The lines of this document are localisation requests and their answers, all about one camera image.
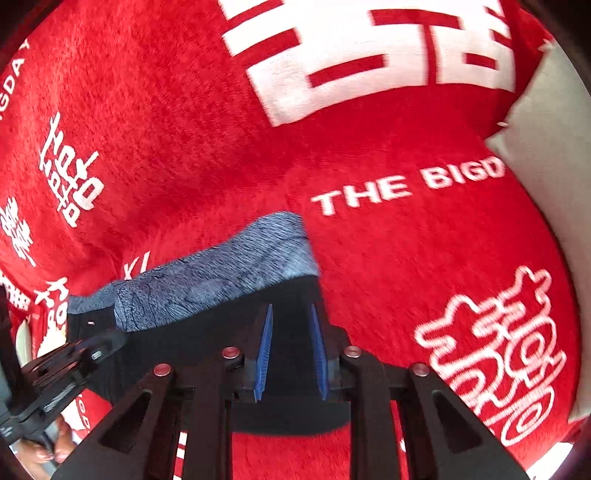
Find black pants with grey waistband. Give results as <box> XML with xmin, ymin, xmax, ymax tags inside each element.
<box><xmin>67</xmin><ymin>212</ymin><xmax>349</xmax><ymax>436</ymax></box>

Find person's left hand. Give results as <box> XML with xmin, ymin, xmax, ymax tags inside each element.
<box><xmin>16</xmin><ymin>416</ymin><xmax>77</xmax><ymax>480</ymax></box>

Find red blanket with white characters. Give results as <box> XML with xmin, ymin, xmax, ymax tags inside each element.
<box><xmin>1</xmin><ymin>1</ymin><xmax>580</xmax><ymax>467</ymax></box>

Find beige pillow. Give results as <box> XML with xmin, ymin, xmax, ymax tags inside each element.
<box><xmin>487</xmin><ymin>41</ymin><xmax>590</xmax><ymax>422</ymax></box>

